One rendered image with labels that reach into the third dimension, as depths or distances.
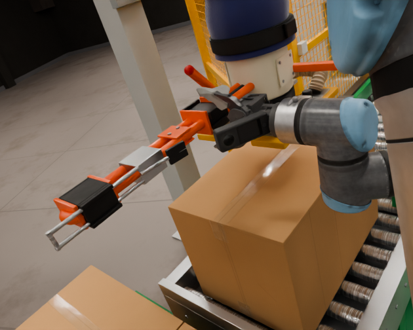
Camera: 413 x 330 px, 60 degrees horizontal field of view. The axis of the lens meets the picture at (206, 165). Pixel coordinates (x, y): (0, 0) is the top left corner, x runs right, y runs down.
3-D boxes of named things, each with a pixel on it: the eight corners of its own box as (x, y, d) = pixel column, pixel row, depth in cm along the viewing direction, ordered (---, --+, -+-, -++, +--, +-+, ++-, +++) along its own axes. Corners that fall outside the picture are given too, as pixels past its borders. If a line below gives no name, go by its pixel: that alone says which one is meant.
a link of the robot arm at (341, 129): (364, 165, 60) (361, 110, 56) (296, 157, 69) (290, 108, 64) (382, 141, 66) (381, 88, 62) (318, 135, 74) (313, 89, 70)
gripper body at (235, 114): (251, 122, 85) (297, 125, 77) (230, 140, 80) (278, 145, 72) (244, 91, 81) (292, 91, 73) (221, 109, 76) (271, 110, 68)
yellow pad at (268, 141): (308, 92, 114) (305, 77, 112) (339, 92, 108) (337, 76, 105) (251, 146, 94) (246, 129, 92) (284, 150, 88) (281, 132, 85)
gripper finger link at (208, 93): (209, 81, 84) (240, 103, 81) (193, 91, 80) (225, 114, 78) (212, 70, 81) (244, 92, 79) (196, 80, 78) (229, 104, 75)
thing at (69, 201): (100, 194, 72) (89, 173, 70) (122, 201, 67) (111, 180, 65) (65, 220, 67) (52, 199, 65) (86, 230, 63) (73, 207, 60)
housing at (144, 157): (148, 162, 79) (141, 145, 77) (169, 166, 75) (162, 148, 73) (124, 180, 75) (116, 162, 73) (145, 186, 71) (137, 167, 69)
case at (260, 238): (285, 196, 163) (269, 116, 144) (378, 216, 137) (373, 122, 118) (203, 294, 128) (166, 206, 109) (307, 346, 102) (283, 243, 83)
